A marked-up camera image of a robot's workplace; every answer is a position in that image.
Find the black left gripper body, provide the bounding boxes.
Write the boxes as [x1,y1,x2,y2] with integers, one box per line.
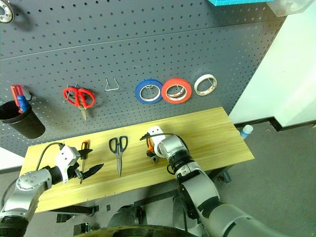
[66,148,84,182]

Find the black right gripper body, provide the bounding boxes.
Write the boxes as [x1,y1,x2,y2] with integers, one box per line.
[146,149,160,164]

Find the orange black handled screwdriver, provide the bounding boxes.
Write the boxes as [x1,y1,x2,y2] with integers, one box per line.
[79,140,93,185]

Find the dark blue handled scissors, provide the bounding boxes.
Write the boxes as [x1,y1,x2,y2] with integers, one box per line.
[109,135,129,178]

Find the blue tape roll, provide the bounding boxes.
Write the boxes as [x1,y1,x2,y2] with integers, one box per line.
[134,79,164,105]

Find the red tape roll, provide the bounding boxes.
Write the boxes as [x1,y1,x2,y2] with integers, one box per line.
[161,77,193,104]

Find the white tape roll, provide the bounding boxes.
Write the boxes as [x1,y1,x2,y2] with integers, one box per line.
[193,73,218,96]

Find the dark grey metal pegboard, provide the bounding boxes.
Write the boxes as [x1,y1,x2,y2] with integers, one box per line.
[0,0,287,151]

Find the dark rounded grey shape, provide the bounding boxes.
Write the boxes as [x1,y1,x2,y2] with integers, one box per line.
[108,204,144,228]

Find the black plastic cup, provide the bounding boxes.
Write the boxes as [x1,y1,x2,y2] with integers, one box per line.
[0,99,46,140]

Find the red screwdriver in cup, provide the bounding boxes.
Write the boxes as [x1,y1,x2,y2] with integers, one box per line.
[10,84,26,106]

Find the blue capped plastic bottle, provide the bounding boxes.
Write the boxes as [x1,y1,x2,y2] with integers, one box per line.
[240,124,255,139]

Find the round silver metal object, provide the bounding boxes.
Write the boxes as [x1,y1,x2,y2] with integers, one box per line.
[0,0,16,24]

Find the teal blue box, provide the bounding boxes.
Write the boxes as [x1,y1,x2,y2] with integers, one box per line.
[206,0,268,5]

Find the translucent plastic container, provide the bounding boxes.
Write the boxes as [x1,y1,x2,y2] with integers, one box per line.
[266,0,316,17]

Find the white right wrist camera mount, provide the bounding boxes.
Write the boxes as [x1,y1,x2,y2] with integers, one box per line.
[147,126,165,149]

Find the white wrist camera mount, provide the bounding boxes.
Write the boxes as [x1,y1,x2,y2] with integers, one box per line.
[54,145,81,184]
[147,126,165,149]

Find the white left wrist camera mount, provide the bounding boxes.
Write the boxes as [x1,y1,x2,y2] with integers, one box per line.
[54,145,81,184]

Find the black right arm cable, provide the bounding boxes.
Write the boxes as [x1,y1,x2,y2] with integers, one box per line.
[149,132,186,149]

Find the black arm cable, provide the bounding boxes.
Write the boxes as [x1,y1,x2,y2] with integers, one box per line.
[36,142,66,171]
[149,132,186,149]

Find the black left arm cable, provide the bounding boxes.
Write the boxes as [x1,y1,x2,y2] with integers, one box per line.
[36,142,66,171]

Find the black metal table frame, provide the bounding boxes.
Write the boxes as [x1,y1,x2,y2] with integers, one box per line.
[55,162,233,231]

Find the red handled scissors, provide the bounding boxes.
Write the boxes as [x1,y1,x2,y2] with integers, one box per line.
[62,85,96,121]

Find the silver wire pegboard hook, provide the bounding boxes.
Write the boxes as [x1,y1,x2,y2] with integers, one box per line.
[104,77,121,92]

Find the blue handled tool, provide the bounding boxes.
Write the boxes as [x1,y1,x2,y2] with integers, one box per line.
[17,94,29,114]

